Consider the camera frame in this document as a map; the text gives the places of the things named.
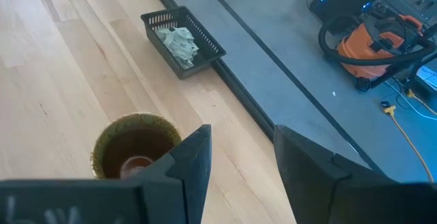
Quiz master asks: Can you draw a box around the black vacuum hose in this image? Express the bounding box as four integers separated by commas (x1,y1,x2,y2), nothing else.
317,12,437,67

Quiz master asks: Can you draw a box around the orange shop vacuum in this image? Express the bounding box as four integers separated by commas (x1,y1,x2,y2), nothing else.
336,14,427,92

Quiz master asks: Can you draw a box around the small black plastic basket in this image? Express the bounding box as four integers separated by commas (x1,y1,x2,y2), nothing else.
140,5,227,81

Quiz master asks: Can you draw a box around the yellow power cable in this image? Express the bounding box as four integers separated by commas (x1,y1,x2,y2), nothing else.
380,100,436,184
405,89,437,116

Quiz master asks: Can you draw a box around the green glazed ceramic mug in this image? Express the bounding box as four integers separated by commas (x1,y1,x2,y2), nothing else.
90,111,184,180

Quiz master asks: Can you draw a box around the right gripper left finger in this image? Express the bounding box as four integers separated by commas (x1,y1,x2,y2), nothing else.
136,124,212,224

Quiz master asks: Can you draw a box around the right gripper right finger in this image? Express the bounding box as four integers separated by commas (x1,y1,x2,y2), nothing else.
274,124,397,224

